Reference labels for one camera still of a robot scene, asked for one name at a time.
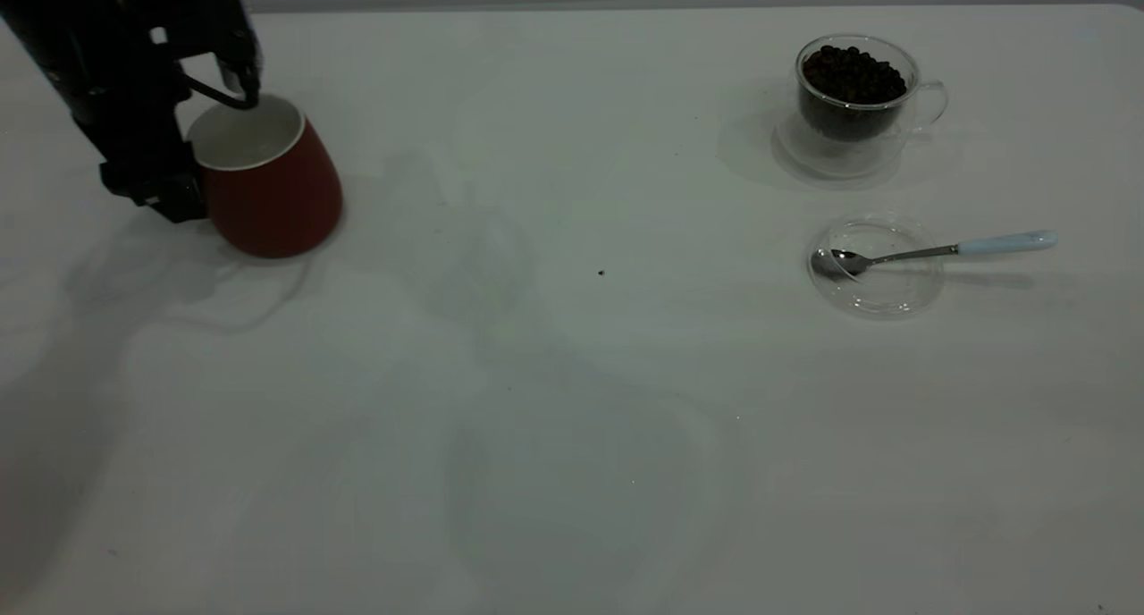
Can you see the clear glass cup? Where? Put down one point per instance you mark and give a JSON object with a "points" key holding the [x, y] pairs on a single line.
{"points": [[840, 155]]}

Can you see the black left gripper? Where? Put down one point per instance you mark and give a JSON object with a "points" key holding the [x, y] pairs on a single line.
{"points": [[134, 105]]}

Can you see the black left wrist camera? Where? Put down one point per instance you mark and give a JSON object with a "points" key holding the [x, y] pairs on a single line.
{"points": [[234, 34]]}

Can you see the red ceramic mug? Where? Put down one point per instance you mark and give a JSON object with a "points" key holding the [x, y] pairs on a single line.
{"points": [[277, 199]]}

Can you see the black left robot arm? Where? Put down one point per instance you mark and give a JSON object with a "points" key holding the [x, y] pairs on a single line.
{"points": [[45, 16]]}

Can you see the coffee beans pile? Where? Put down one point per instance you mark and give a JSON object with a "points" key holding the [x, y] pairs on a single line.
{"points": [[852, 77]]}

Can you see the clear glass saucer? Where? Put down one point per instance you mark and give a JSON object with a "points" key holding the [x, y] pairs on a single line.
{"points": [[885, 293]]}

